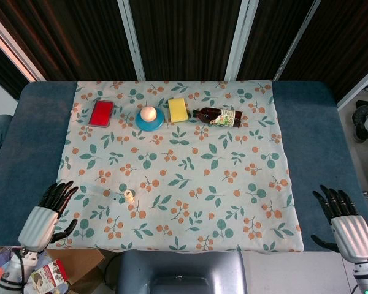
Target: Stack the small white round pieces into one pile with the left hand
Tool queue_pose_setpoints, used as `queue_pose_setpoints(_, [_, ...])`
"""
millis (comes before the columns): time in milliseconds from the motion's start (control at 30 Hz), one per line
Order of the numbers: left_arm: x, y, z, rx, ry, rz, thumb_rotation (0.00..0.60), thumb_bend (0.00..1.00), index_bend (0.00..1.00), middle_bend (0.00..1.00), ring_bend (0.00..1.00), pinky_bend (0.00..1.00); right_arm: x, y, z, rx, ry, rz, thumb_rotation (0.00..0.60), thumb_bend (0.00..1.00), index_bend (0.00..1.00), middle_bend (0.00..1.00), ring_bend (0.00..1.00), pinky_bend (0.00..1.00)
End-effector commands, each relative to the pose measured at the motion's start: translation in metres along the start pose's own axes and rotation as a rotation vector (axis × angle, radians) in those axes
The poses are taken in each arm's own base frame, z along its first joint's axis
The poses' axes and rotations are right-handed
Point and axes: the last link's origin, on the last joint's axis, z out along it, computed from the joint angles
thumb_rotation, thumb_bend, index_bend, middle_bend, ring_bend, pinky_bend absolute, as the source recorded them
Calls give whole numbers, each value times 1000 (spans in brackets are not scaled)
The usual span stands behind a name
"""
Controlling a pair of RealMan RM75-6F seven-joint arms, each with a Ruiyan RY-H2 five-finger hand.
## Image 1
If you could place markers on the white round ball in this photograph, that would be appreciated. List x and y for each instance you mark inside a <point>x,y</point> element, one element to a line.
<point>148,114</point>

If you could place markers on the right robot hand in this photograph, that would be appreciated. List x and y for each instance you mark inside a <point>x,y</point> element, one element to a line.
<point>354,237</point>

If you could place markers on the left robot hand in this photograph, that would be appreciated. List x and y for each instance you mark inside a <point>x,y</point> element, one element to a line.
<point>38,228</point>

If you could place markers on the white partition frame post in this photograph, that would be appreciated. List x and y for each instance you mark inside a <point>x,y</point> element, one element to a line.
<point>242,39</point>
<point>15,51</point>
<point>132,39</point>
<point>296,41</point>
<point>358,88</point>

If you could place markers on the blue felt table cover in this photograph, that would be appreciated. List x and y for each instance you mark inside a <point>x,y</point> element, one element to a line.
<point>33,137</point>

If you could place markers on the white flat panel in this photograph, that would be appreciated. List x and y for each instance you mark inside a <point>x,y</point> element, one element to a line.
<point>294,272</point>

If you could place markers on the grey robot torso housing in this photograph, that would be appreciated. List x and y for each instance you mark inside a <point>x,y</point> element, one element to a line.
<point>181,266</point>

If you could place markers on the blue round plate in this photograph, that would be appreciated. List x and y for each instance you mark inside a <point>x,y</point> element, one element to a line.
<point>150,125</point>

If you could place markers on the red rectangular flat case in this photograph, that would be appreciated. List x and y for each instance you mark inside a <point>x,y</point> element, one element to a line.
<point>101,113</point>

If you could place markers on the yellow sponge block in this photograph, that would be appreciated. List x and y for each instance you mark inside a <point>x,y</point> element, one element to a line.
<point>178,109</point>

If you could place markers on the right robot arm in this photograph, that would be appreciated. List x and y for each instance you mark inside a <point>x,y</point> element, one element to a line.
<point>363,277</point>

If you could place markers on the floral printed tablecloth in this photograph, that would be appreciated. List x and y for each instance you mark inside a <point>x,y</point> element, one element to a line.
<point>202,190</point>

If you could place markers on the dark ribbed partition panel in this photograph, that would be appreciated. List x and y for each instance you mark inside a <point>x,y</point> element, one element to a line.
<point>270,30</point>
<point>340,36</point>
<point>3,67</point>
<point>187,36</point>
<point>79,36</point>

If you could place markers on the brown glass bottle with label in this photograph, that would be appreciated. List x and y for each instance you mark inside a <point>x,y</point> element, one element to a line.
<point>208,114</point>

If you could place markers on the red and white snack package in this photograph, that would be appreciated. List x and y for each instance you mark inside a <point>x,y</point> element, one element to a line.
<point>49,274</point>

